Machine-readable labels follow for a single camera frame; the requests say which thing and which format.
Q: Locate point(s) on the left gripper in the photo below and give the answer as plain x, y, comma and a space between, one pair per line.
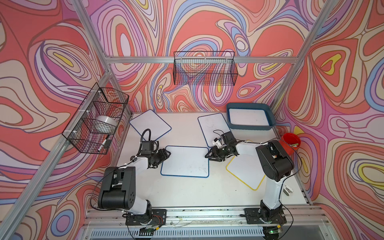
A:
163, 155

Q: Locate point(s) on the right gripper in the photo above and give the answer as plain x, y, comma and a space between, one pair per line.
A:
213, 152

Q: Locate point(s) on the blue whiteboard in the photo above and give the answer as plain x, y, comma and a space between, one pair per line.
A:
150, 120
248, 117
186, 162
213, 126

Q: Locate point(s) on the yellow framed whiteboard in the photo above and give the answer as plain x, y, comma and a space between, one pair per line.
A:
247, 169

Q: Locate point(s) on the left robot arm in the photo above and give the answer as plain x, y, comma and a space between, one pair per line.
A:
118, 186

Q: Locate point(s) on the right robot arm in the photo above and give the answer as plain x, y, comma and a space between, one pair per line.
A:
272, 161

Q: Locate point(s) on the teal plastic storage box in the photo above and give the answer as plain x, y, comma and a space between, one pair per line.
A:
253, 106

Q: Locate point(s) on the white whiteboard eraser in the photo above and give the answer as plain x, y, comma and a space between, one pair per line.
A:
287, 190

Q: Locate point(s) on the marker in left basket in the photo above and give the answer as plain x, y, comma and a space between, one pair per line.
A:
102, 145

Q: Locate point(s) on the silver tape roll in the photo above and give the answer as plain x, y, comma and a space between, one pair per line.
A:
105, 122

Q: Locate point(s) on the green circuit board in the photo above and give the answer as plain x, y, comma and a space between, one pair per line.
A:
147, 232

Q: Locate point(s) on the red plastic cup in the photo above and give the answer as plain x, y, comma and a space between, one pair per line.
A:
287, 139

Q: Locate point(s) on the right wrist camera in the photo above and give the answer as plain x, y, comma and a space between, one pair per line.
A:
217, 142

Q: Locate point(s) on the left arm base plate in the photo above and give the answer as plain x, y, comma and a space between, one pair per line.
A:
151, 218

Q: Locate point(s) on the left black wire basket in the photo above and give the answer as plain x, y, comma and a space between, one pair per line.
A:
100, 101

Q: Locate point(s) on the black wire basket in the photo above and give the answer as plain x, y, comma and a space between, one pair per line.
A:
100, 101
205, 68

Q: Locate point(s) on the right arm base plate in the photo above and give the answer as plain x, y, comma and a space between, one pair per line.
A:
265, 216

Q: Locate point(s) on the back black wire basket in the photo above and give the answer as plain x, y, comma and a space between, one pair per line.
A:
205, 68

